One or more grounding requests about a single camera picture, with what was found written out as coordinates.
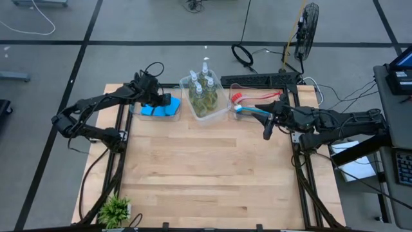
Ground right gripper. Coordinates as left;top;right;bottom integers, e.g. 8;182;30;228
252;93;310;140

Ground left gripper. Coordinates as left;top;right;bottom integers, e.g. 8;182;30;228
128;72;172;108

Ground blue dish brush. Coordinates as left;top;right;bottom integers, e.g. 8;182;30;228
234;104;273;116

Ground red dish brush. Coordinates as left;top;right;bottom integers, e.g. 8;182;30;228
231;91;283;104

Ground green soap bottle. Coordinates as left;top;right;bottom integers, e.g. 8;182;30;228
187;70;203;104
200;61;213;85

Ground shallow clear plastic tray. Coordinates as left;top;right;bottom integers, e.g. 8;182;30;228
129;83;183;122
227;82;284;122

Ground black keyboard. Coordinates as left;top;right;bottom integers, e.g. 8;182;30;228
220;72;302;87
393;150;412;188

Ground tall clear plastic bin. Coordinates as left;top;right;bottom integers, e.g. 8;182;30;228
179;69;232;127

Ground black floor fan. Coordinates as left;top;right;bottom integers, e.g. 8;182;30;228
294;2;320;62

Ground small potted green plant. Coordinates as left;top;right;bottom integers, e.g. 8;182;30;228
97;193;132;229

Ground grey desk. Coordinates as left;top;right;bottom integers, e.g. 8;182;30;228
373;63;412;229

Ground grey metal foot bar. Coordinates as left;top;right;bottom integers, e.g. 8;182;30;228
0;71;32;82

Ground black box device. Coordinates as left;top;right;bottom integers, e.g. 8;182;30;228
385;69;412;96

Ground grey cart base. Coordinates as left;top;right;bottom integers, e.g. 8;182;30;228
12;0;69;7

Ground black chair base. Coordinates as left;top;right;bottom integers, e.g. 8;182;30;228
0;99;14;117

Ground laptop with blue screen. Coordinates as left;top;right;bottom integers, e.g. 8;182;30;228
388;44;412;73

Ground black coiled cable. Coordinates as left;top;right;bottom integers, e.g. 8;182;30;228
230;0;258;74

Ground yellow cable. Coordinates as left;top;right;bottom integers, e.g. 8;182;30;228
281;0;306;72

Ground black desk cables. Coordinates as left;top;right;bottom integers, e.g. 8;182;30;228
321;79;380;110

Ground black floor cable bundle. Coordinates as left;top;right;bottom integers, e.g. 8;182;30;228
183;0;206;14

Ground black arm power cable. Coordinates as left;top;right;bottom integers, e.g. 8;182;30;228
78;148;111;224

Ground white floor cable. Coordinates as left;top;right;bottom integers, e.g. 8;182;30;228
0;0;57;36

